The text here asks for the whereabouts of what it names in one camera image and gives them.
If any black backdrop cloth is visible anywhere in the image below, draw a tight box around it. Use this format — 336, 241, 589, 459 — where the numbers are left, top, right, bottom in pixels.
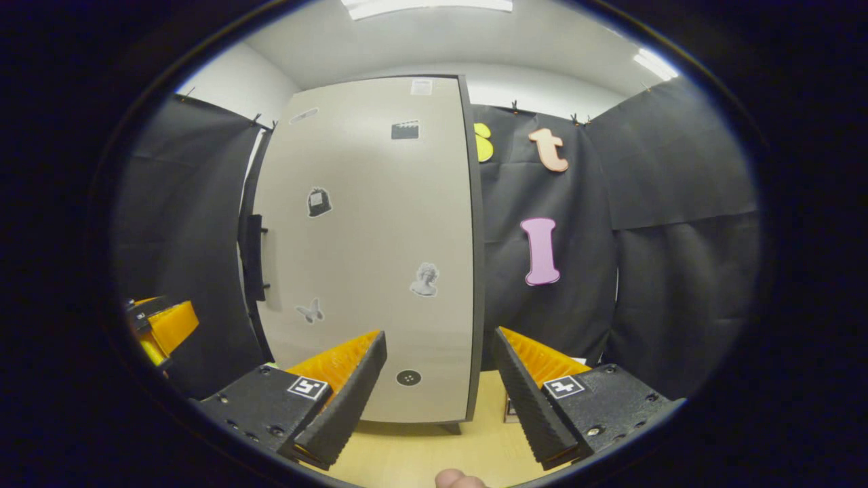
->
112, 75, 760, 401

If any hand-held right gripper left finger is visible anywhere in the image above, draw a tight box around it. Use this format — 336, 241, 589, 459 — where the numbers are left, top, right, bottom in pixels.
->
197, 330, 389, 472

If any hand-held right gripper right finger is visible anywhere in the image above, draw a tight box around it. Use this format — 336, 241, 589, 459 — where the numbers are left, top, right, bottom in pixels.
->
492, 325, 684, 472

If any beige cabinet door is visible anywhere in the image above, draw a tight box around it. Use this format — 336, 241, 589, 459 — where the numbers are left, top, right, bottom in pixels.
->
252, 77, 475, 424

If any black cabinet door handle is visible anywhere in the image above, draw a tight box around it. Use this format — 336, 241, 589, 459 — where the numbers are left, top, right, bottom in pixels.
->
243, 213, 269, 303

